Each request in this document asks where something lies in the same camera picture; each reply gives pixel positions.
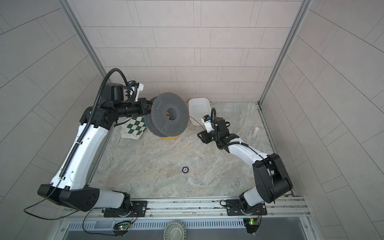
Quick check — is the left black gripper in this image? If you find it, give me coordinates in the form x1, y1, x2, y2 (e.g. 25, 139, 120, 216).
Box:
112, 98, 158, 120

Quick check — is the grey cable spool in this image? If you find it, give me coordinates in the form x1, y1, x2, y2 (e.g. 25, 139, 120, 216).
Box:
144, 93, 189, 138

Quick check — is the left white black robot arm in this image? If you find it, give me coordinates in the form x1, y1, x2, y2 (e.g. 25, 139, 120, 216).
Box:
38, 68, 152, 217

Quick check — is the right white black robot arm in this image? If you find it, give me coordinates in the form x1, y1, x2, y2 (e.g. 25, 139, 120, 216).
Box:
198, 108, 293, 215

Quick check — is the green white checkerboard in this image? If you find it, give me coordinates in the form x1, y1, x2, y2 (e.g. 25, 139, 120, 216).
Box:
120, 117, 147, 140

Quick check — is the white plastic tray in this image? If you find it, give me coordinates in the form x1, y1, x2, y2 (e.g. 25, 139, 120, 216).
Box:
188, 98, 211, 126

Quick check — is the yellow plastic tray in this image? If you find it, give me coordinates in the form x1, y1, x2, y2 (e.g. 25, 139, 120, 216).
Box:
161, 135, 180, 140

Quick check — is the centre poker chip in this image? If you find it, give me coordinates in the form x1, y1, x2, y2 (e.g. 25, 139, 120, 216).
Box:
182, 167, 189, 174

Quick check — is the round grey vent disc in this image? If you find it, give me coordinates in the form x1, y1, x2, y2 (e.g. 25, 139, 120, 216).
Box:
164, 221, 187, 240

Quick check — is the right circuit board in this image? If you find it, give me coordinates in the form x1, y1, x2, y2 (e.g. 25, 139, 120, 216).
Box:
243, 218, 260, 230

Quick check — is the circuit board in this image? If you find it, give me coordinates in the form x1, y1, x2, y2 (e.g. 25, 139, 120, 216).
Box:
113, 221, 132, 231
243, 218, 260, 230

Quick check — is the left circuit board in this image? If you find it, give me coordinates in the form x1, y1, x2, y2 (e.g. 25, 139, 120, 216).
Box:
113, 221, 132, 231

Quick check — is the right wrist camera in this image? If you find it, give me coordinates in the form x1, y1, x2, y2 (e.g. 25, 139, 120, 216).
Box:
202, 115, 214, 133

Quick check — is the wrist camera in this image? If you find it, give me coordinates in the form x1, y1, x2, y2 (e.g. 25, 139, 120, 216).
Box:
202, 115, 214, 133
107, 80, 145, 103

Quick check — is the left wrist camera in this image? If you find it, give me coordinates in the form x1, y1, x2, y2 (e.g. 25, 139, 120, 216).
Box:
107, 80, 145, 103

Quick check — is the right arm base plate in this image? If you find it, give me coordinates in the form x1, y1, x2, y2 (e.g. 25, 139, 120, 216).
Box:
225, 199, 268, 216

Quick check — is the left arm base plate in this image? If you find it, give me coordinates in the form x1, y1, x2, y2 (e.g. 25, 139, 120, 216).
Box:
102, 200, 148, 218

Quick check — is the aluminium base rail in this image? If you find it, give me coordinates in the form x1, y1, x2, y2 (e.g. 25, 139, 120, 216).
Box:
59, 196, 311, 223

